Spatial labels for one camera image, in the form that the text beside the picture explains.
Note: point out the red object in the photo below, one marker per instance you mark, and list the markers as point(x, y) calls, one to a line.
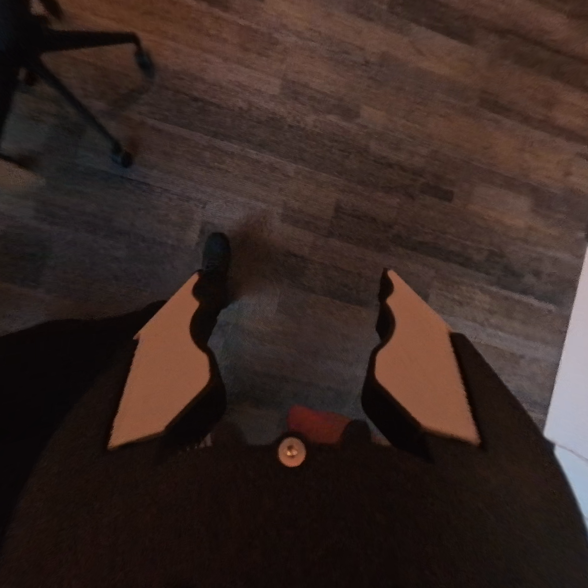
point(317, 422)

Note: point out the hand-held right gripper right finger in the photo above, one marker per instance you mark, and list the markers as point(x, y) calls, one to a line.
point(427, 372)

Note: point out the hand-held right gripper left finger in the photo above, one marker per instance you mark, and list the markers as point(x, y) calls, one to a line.
point(160, 367)

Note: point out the person's black shoe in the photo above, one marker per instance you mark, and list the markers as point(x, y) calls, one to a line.
point(216, 257)

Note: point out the white panel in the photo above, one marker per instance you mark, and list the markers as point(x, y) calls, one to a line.
point(572, 367)

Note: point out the office chair base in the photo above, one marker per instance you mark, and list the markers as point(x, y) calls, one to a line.
point(46, 69)

